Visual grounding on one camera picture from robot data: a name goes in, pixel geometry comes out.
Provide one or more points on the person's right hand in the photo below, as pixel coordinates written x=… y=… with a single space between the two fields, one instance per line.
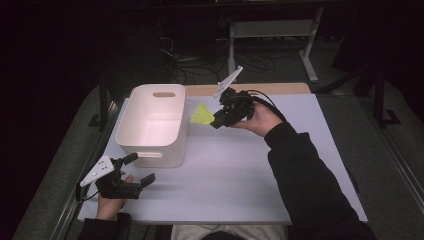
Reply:
x=261 y=118

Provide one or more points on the black metal stand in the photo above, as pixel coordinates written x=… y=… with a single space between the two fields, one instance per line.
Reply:
x=380 y=100
x=104 y=110

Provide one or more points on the person's light clothing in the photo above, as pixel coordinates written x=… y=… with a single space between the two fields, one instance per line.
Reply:
x=230 y=232

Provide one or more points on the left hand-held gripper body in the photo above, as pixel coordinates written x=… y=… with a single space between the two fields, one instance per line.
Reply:
x=113 y=188

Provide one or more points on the white plastic bin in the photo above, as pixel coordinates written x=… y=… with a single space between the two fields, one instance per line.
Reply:
x=151 y=130

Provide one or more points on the yellow shuttlecock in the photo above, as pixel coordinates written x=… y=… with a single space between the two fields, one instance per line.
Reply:
x=201 y=115

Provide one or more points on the person's left hand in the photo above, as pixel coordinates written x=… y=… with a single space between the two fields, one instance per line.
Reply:
x=108 y=206

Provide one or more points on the white metal table frame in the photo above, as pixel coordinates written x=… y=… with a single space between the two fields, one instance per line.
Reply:
x=275 y=29

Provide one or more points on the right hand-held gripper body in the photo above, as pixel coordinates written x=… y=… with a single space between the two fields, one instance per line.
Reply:
x=238 y=106

